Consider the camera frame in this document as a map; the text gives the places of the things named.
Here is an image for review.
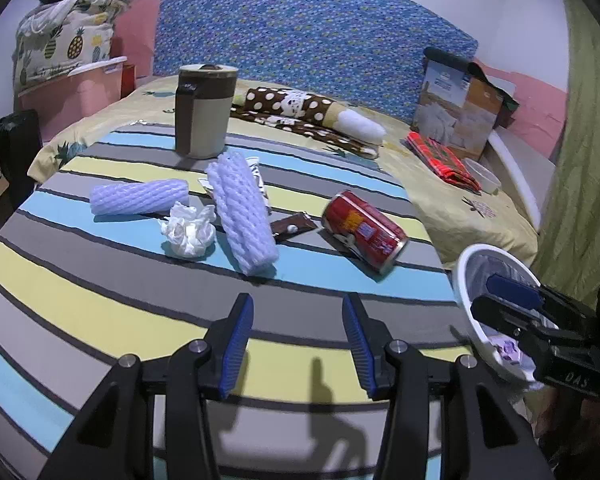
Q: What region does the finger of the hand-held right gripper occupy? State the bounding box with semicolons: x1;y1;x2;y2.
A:
470;295;561;351
486;273;598;331

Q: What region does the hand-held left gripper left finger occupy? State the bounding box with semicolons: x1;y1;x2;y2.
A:
37;292;255;480

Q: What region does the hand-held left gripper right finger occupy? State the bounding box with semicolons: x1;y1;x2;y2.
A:
341;292;556;480

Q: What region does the white trash bin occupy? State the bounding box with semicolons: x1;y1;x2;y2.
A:
452;243;556;396

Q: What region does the red drink can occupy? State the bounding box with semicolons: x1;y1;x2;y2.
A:
321;190;410;276

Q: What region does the white tissue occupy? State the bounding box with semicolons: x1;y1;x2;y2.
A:
159;201;217;259

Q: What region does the long white foam fruit net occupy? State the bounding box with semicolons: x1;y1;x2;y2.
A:
206;152;279;276

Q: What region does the brown snack wrapper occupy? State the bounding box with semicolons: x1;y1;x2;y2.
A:
270;213;314;245

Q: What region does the short white foam fruit net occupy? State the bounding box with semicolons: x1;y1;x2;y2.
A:
89;180;190;217

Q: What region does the yellow bedsheet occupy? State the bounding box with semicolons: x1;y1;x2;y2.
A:
27;77;540;271

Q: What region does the clear plastic container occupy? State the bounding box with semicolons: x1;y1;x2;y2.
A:
462;158;501;195

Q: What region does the striped tablecloth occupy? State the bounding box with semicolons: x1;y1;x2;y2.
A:
0;122;473;480

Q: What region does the red plaid cloth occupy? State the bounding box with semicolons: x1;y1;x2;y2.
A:
406;131;482;192

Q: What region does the green curtain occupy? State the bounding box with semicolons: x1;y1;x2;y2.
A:
532;0;600;311

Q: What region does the cardboard quilt box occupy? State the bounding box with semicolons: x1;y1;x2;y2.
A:
411;57;506;161

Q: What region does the white rolled towel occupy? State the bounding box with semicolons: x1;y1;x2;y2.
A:
337;105;387;146

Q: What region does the brown and beige jug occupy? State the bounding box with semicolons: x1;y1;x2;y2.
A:
174;64;239;159

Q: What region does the brown polka dot blanket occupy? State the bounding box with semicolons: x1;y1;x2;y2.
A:
230;86;381;160

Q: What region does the black rolled cloth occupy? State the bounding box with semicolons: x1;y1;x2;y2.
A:
423;46;468;68

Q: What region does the black suitcase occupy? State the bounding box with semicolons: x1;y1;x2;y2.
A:
0;110;43;211

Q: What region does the pink storage box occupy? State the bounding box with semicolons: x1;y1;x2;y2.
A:
17;56;128;143

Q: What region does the blue floral headboard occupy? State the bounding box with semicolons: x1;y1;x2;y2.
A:
152;0;479;123

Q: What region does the pineapple print quilt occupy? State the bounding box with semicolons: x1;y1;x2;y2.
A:
14;0;136;98

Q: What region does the white bed frame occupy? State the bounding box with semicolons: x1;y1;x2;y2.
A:
485;127;556;233

